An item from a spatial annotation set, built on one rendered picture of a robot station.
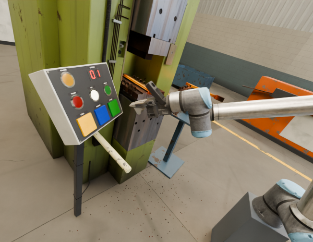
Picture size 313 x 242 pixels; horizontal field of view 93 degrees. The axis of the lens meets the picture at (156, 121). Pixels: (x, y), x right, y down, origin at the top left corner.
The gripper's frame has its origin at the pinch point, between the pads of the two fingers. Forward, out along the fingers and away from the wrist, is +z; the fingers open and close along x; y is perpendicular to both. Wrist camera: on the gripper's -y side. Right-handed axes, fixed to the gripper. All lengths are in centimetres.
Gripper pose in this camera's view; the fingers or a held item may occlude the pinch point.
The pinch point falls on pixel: (131, 103)
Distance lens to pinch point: 74.9
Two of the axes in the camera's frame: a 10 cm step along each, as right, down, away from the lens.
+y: 2.2, 9.1, 3.5
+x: 3.0, -4.1, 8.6
